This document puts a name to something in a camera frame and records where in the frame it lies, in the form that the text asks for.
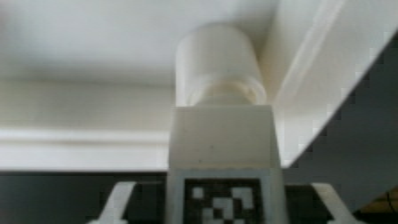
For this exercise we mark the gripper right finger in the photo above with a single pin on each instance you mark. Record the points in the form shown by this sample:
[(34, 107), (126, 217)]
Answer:
[(334, 204)]

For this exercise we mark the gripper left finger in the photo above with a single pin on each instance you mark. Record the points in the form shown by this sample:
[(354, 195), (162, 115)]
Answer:
[(112, 212)]

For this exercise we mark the white square table top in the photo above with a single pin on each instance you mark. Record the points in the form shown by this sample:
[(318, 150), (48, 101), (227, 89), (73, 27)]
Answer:
[(87, 73)]

